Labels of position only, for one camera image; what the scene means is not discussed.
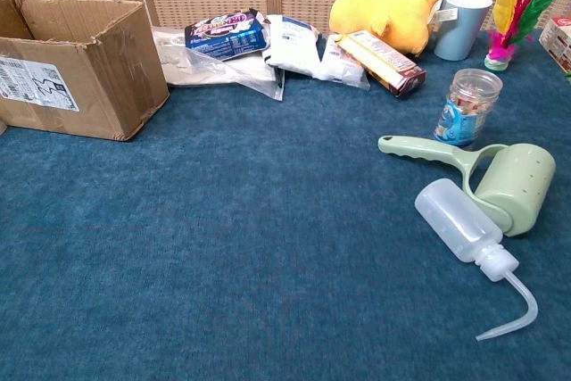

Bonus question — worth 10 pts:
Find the dark blue pad pack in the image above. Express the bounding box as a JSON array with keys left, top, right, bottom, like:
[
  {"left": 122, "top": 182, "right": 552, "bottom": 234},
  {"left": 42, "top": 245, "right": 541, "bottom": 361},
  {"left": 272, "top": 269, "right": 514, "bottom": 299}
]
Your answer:
[{"left": 184, "top": 8, "right": 269, "bottom": 62}]

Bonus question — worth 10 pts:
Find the yellow plush toy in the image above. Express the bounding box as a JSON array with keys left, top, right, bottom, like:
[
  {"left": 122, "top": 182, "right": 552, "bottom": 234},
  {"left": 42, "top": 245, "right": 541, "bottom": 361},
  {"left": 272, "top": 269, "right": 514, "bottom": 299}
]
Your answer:
[{"left": 328, "top": 0, "right": 445, "bottom": 58}]

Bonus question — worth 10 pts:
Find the light green lint roller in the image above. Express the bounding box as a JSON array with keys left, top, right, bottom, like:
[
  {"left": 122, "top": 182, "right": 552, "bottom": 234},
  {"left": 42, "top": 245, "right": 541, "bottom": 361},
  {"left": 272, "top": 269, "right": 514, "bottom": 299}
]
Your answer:
[{"left": 377, "top": 134, "right": 558, "bottom": 238}]

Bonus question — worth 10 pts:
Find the brown cardboard box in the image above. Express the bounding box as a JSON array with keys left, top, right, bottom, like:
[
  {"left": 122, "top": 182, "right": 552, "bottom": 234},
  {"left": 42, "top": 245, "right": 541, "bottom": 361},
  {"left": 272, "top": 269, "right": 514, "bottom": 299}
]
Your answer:
[{"left": 0, "top": 0, "right": 171, "bottom": 142}]

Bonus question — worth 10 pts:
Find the light blue cup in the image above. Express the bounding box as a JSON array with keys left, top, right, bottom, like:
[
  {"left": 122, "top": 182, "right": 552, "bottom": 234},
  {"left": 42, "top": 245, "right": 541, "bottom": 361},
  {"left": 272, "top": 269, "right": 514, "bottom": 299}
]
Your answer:
[{"left": 433, "top": 0, "right": 494, "bottom": 62}]

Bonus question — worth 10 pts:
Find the clear plastic snack jar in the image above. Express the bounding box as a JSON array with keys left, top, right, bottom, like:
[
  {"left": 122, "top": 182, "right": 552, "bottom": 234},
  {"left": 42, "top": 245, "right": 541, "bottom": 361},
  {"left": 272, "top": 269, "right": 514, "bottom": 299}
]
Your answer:
[{"left": 433, "top": 68, "right": 504, "bottom": 151}]

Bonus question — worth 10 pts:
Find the white red cereal carton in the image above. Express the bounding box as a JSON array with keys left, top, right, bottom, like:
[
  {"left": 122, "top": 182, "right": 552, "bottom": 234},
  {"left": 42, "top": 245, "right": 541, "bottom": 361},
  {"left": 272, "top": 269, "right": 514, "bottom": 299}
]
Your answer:
[{"left": 538, "top": 16, "right": 571, "bottom": 75}]

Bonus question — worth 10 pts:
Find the clear plastic zip bag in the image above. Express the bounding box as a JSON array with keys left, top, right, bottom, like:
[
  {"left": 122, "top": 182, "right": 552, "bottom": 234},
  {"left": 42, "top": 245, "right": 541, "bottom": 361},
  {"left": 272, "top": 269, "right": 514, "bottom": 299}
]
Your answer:
[{"left": 151, "top": 26, "right": 287, "bottom": 103}]

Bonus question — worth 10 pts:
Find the translucent white wash bottle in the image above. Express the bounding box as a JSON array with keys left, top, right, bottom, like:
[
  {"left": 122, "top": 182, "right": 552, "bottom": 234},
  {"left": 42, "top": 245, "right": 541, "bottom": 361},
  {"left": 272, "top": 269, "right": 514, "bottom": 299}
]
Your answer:
[{"left": 414, "top": 178, "right": 540, "bottom": 343}]

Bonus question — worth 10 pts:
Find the orange brown snack carton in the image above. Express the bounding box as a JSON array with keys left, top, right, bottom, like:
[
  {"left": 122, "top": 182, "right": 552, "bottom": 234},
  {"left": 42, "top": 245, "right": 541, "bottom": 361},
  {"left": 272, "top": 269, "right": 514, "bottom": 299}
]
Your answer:
[{"left": 334, "top": 29, "right": 427, "bottom": 100}]

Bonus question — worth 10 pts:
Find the white pouch blue label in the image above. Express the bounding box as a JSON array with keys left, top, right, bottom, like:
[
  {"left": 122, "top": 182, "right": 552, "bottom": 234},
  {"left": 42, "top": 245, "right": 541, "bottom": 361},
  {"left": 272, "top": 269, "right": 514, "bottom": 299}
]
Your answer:
[{"left": 261, "top": 13, "right": 323, "bottom": 72}]

